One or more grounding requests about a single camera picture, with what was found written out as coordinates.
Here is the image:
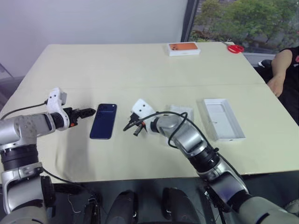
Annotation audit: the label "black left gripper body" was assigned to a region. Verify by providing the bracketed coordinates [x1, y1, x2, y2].
[63, 107, 81, 128]

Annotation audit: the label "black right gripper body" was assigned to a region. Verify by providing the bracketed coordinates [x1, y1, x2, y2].
[127, 112, 148, 132]

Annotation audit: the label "open white phone box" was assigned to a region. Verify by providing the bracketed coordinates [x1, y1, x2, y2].
[202, 98, 246, 143]

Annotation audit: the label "orange printed phone box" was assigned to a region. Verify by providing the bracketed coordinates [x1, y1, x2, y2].
[167, 42, 202, 57]

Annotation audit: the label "bystander bare hand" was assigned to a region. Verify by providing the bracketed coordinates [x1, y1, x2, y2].
[267, 74, 285, 98]

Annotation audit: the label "dark blue smartphone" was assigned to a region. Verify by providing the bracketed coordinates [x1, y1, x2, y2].
[89, 103, 118, 140]

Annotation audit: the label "clear plastic film sheet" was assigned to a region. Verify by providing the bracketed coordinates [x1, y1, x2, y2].
[164, 104, 195, 122]

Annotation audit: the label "black white rounded object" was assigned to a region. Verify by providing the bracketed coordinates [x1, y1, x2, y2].
[256, 59, 273, 70]

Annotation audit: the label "green tree foliage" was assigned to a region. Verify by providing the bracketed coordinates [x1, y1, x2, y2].
[190, 0, 299, 51]

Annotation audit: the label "bystander black shirt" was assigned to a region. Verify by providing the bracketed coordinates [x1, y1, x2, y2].
[278, 45, 299, 126]

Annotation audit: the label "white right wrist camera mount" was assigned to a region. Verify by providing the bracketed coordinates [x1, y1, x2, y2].
[130, 98, 155, 122]

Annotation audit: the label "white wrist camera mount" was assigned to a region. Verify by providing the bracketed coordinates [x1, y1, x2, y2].
[130, 98, 155, 122]
[45, 87, 71, 130]

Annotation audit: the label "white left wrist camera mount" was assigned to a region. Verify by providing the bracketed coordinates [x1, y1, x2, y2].
[45, 87, 71, 130]

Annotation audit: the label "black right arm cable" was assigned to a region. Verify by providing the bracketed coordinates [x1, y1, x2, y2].
[140, 111, 189, 149]

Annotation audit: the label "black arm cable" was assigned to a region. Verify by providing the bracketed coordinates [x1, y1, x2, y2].
[140, 111, 189, 149]
[0, 99, 51, 120]

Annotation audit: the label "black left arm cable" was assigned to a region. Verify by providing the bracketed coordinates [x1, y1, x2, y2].
[0, 99, 51, 120]

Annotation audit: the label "black cable under table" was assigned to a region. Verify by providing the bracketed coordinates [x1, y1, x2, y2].
[41, 168, 101, 203]

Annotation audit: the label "dark window frame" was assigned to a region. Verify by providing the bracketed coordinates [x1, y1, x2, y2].
[180, 0, 197, 44]

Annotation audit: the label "red handled scissors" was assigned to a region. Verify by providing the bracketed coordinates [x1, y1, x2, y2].
[219, 40, 245, 55]

